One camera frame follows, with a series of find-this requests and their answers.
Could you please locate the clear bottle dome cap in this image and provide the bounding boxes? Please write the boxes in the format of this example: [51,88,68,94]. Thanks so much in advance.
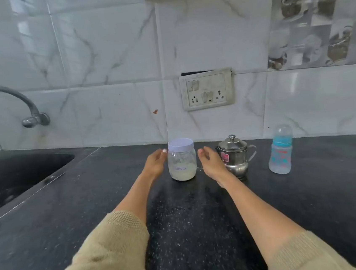
[272,124,294,144]

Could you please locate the person's right forearm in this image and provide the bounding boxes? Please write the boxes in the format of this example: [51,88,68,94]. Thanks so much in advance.
[215,161,356,270]

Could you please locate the black kitchen sink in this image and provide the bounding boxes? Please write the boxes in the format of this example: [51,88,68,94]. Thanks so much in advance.
[0,149,81,216]

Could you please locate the curved steel wall tap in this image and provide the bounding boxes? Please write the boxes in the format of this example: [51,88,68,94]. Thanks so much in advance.
[0,80,51,132]

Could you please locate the blue collar with nipple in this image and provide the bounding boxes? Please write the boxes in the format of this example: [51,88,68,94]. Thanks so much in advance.
[271,137,294,150]

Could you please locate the person's right hand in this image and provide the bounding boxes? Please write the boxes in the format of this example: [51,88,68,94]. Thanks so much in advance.
[197,144,235,191]

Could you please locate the white switch socket board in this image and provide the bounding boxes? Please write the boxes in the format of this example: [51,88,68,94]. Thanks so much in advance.
[178,67,236,112]

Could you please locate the lavender plastic jar lid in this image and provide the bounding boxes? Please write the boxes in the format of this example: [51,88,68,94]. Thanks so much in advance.
[168,137,195,154]

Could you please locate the person's left hand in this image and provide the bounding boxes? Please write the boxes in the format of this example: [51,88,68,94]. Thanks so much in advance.
[137,148,172,184]

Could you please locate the glass jar with white powder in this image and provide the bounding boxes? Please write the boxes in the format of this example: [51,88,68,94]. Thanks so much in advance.
[166,147,200,183]

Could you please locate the clear printed baby bottle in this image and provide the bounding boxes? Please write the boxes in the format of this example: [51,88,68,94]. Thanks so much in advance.
[266,142,296,176]

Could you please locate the person's left forearm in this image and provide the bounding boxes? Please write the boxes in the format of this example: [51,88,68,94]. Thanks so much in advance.
[39,173,168,270]

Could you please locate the small steel kettle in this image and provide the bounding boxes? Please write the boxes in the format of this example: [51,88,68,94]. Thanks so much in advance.
[213,132,261,181]

